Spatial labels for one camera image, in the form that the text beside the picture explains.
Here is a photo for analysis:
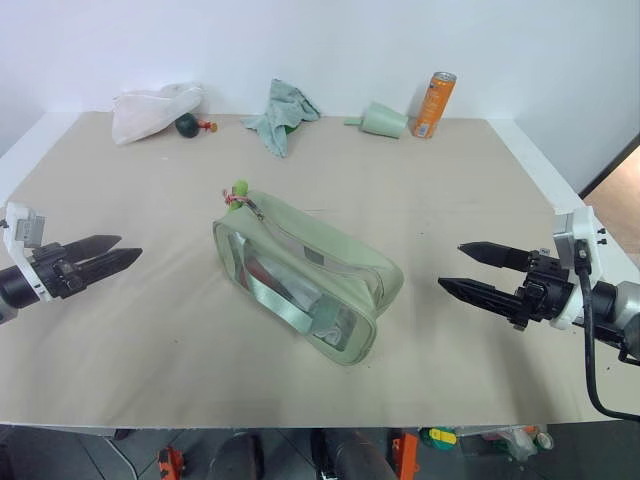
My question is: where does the dark green toy ball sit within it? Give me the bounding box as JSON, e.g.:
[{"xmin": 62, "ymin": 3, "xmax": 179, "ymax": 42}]
[{"xmin": 174, "ymin": 112, "xmax": 201, "ymax": 138}]

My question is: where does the orange drink can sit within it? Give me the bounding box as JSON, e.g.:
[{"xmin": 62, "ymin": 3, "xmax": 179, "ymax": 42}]
[{"xmin": 410, "ymin": 70, "xmax": 458, "ymax": 140}]

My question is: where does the white cloth bag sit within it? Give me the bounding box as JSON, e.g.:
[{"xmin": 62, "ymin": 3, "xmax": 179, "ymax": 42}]
[{"xmin": 110, "ymin": 80, "xmax": 208, "ymax": 147}]

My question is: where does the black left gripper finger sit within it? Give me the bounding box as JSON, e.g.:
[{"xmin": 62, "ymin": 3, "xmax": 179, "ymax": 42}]
[
  {"xmin": 73, "ymin": 247, "xmax": 144, "ymax": 289},
  {"xmin": 62, "ymin": 233, "xmax": 123, "ymax": 263}
]

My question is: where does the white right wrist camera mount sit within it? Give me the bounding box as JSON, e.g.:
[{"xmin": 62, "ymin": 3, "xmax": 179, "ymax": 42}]
[{"xmin": 546, "ymin": 205, "xmax": 609, "ymax": 332}]

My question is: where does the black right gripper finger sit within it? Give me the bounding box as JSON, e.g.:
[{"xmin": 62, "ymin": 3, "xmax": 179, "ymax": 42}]
[
  {"xmin": 457, "ymin": 241, "xmax": 532, "ymax": 272},
  {"xmin": 437, "ymin": 275, "xmax": 525, "ymax": 317}
]

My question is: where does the orange metal stand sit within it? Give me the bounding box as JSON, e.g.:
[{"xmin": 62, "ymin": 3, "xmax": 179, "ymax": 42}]
[
  {"xmin": 156, "ymin": 445, "xmax": 185, "ymax": 480},
  {"xmin": 391, "ymin": 430, "xmax": 420, "ymax": 480}
]

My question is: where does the green ball zipper charm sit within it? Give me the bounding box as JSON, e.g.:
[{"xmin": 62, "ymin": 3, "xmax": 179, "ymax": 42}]
[{"xmin": 220, "ymin": 177, "xmax": 254, "ymax": 214}]

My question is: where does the light green plastic cup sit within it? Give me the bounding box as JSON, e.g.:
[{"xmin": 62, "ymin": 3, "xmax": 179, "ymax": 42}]
[{"xmin": 342, "ymin": 100, "xmax": 409, "ymax": 140}]

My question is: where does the dark rounded shape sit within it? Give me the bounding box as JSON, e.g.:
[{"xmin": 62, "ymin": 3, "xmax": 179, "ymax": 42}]
[{"xmin": 311, "ymin": 428, "xmax": 397, "ymax": 480}]

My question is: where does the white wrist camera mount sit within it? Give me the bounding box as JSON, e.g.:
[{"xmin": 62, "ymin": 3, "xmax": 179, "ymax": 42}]
[
  {"xmin": 1, "ymin": 201, "xmax": 67, "ymax": 304},
  {"xmin": 546, "ymin": 205, "xmax": 609, "ymax": 332}
]

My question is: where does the green yellow packet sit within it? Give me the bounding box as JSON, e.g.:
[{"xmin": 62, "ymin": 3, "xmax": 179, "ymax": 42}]
[{"xmin": 419, "ymin": 426, "xmax": 459, "ymax": 447}]

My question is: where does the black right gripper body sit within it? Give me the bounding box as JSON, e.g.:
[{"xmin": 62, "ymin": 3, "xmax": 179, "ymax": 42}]
[{"xmin": 509, "ymin": 247, "xmax": 572, "ymax": 332}]

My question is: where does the clutter of small packages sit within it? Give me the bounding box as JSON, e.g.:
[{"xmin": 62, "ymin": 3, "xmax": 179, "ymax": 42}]
[{"xmin": 481, "ymin": 424, "xmax": 557, "ymax": 462}]

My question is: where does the beige table mat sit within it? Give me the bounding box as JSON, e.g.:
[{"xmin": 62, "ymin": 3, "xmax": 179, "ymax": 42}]
[{"xmin": 0, "ymin": 111, "xmax": 604, "ymax": 430}]

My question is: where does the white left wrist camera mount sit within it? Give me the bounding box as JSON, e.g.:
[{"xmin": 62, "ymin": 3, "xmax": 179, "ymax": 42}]
[{"xmin": 1, "ymin": 201, "xmax": 67, "ymax": 304}]

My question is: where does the teal crumpled cloth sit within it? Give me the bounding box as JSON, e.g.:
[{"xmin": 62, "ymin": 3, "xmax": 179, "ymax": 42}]
[{"xmin": 240, "ymin": 77, "xmax": 323, "ymax": 161}]

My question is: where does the green transparent toiletry bag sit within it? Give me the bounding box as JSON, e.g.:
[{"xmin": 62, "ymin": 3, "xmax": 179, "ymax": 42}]
[{"xmin": 211, "ymin": 188, "xmax": 406, "ymax": 369}]

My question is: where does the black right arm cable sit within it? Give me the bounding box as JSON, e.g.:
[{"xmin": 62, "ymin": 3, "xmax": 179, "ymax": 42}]
[{"xmin": 573, "ymin": 239, "xmax": 640, "ymax": 422}]

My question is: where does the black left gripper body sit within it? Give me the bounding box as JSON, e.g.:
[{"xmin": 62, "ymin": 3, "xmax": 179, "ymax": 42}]
[{"xmin": 31, "ymin": 242, "xmax": 85, "ymax": 302}]

